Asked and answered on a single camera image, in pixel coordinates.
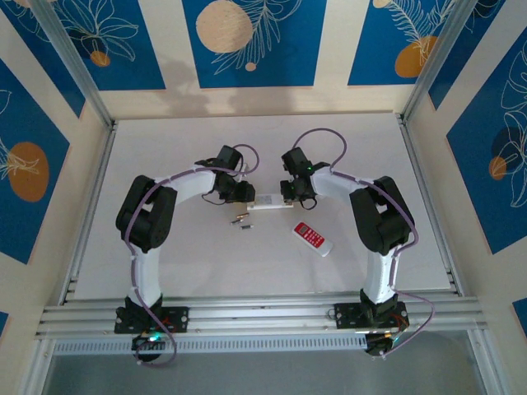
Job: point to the small red white remote control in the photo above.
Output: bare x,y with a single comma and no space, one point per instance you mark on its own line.
311,236

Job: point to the right aluminium corner post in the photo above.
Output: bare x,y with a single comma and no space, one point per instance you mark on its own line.
436,61

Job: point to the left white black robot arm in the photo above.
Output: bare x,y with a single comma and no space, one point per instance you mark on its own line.
146,271

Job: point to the aluminium corner post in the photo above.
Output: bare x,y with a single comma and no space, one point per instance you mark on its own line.
436,61
75,61

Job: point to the right aluminium table side rail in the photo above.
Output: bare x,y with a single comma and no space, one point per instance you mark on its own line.
406,131

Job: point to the left black controller board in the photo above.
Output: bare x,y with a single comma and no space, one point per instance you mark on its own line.
147,342

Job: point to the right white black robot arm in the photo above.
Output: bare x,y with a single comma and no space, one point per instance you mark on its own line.
385,273

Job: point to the right black controller board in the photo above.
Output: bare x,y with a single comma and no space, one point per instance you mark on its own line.
381,345

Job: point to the left aluminium corner post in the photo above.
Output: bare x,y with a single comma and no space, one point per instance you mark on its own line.
75,61

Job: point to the aluminium table side rail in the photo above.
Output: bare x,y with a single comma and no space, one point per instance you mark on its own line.
92,201
406,131

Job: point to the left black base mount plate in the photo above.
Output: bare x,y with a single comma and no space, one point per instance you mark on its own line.
181,319

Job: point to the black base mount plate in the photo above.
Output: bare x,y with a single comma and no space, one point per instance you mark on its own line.
181,319
346,314

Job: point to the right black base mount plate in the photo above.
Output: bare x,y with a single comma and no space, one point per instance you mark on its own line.
346,314

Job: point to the long white remote control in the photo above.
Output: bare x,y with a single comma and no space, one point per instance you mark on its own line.
267,204

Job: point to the black controller board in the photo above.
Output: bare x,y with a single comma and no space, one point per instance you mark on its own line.
381,345
147,342

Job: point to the aluminium cross rail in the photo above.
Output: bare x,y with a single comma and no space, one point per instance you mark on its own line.
263,314

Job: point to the left aluminium table side rail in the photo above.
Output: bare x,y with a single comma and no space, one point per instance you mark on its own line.
92,201

